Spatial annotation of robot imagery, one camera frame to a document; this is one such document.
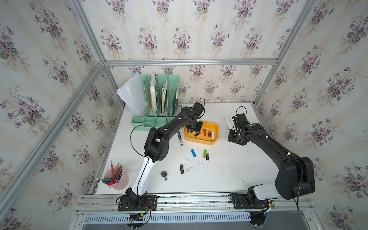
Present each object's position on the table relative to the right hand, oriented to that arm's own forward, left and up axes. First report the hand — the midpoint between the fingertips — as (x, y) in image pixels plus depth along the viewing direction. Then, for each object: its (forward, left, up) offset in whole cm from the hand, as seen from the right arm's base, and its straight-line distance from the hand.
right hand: (233, 139), depth 87 cm
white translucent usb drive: (-16, +27, -9) cm, 33 cm away
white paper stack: (+28, +66, +12) cm, 73 cm away
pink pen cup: (-26, +62, +2) cm, 68 cm away
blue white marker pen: (+5, +33, -9) cm, 35 cm away
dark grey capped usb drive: (+9, +21, -9) cm, 25 cm away
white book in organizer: (+27, +52, +17) cm, 61 cm away
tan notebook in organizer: (+29, +46, +7) cm, 54 cm away
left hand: (+8, +21, -2) cm, 23 cm away
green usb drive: (-6, +17, -9) cm, 20 cm away
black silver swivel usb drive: (-16, +32, -9) cm, 37 cm away
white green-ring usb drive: (-10, +29, -9) cm, 32 cm away
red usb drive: (+10, +16, -9) cm, 21 cm away
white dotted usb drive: (+8, +10, -9) cm, 16 cm away
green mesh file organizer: (+29, +48, +4) cm, 56 cm away
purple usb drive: (+11, +28, -9) cm, 32 cm away
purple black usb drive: (-8, +15, -10) cm, 20 cm away
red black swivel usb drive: (+9, +13, -10) cm, 18 cm away
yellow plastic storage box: (+16, +13, -9) cm, 22 cm away
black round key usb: (-20, +42, -7) cm, 47 cm away
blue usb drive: (-5, +25, -9) cm, 27 cm away
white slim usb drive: (-13, +20, -9) cm, 25 cm away
